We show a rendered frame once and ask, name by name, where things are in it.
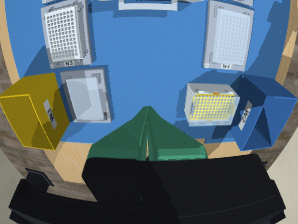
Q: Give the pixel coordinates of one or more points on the blue open-top box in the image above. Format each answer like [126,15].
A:
[255,93]

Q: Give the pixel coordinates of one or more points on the blue bench mat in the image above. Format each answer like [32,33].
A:
[149,57]

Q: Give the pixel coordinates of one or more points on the yellow open bin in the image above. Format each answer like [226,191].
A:
[48,106]

